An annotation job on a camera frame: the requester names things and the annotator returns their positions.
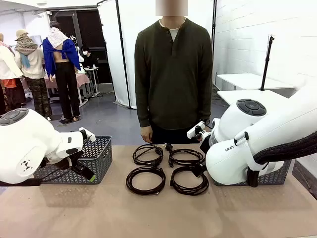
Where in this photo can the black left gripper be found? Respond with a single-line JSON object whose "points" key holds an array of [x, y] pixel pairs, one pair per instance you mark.
{"points": [[71, 162]]}

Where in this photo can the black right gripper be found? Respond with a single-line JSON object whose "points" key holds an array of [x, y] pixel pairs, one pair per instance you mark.
{"points": [[205, 146]]}

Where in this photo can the person's left forearm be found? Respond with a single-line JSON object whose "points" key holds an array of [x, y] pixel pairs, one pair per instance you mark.
{"points": [[206, 104]]}

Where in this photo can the person's right forearm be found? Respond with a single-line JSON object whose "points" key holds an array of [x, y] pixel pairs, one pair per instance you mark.
{"points": [[143, 106]]}

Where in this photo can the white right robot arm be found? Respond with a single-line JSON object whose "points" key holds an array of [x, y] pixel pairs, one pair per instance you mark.
{"points": [[227, 161]]}

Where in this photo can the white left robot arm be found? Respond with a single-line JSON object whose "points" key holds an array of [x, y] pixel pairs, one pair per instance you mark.
{"points": [[24, 143]]}

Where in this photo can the person's right hand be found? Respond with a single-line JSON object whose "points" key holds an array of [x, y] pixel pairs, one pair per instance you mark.
{"points": [[146, 134]]}

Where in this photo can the gray plastic lattice basket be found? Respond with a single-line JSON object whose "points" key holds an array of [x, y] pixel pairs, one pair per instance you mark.
{"points": [[275, 178], [99, 158]]}

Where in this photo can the black braided right arm sleeve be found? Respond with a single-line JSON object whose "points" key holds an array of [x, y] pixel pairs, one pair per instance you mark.
{"points": [[284, 148]]}

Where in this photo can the person in green sweater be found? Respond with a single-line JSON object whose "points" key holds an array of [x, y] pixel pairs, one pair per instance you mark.
{"points": [[173, 81]]}

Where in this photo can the table with pink cloth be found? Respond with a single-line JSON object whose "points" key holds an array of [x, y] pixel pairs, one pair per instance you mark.
{"points": [[83, 78]]}

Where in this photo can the small white desk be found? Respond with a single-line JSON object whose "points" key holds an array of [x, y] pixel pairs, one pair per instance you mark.
{"points": [[92, 70]]}

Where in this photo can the mannequin with blue garment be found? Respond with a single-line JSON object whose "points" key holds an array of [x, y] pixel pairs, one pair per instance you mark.
{"points": [[62, 62]]}

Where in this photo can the seated person with mask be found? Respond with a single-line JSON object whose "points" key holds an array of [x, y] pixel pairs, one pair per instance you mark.
{"points": [[89, 59]]}

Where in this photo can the mannequin with patterned scarf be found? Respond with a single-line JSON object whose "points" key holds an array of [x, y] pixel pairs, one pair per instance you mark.
{"points": [[32, 64]]}

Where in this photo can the black backdrop stand pole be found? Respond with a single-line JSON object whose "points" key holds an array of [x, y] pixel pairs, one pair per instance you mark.
{"points": [[214, 29], [123, 54]]}

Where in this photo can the white backdrop screen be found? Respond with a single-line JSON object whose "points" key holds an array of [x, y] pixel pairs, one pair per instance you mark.
{"points": [[109, 49]]}

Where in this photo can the black tripod stand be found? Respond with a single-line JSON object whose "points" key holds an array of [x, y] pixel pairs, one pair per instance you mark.
{"points": [[267, 62]]}

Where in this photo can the mannequin in white jacket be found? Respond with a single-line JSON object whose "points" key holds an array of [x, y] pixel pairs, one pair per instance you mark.
{"points": [[7, 67]]}

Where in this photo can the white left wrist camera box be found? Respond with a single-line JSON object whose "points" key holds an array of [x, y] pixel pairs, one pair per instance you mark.
{"points": [[88, 135]]}

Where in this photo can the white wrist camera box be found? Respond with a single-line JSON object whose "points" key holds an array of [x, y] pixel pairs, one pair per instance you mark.
{"points": [[192, 132], [88, 135]]}

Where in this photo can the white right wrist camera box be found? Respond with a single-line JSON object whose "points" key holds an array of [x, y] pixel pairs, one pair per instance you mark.
{"points": [[192, 132]]}

